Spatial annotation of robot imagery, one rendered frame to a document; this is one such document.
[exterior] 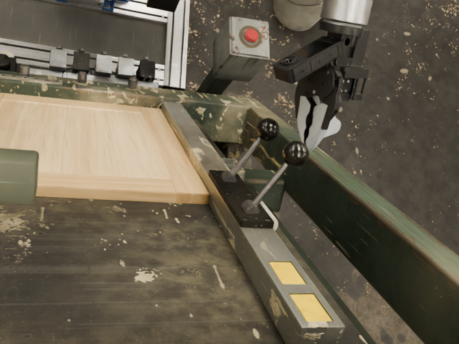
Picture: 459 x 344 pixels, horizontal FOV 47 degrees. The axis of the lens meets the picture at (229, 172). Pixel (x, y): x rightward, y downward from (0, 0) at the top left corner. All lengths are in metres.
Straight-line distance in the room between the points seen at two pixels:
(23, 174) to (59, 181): 0.62
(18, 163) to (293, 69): 0.61
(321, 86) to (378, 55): 2.10
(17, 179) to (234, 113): 1.23
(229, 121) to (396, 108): 1.57
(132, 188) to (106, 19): 1.47
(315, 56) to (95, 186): 0.40
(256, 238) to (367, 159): 2.02
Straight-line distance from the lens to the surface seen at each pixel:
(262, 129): 0.85
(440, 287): 0.76
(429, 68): 3.13
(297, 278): 0.64
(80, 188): 0.85
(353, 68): 0.88
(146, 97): 1.40
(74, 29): 2.24
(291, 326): 0.58
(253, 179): 1.16
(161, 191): 0.86
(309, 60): 0.82
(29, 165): 0.25
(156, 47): 2.25
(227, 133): 1.47
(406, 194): 2.79
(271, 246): 0.70
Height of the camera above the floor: 2.19
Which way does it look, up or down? 67 degrees down
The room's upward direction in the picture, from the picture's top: 54 degrees clockwise
